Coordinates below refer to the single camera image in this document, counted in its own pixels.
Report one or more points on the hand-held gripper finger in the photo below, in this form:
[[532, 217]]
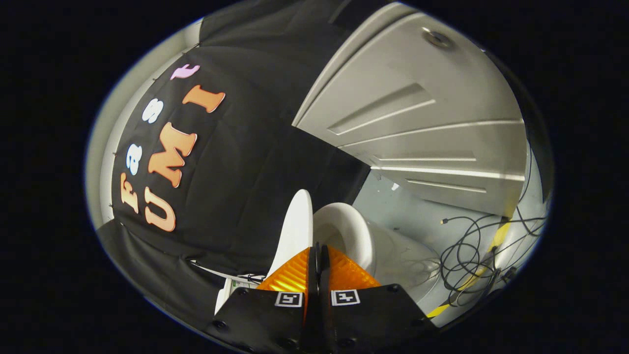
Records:
[[314, 305], [325, 305]]

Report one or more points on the black backdrop cloth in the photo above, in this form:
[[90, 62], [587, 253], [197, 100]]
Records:
[[245, 162]]

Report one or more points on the yellow floor strip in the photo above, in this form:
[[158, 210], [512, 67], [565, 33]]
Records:
[[499, 236]]

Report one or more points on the white panelled door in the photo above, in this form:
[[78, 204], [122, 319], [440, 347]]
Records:
[[417, 128]]

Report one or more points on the metal door knob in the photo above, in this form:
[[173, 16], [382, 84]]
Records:
[[437, 39]]

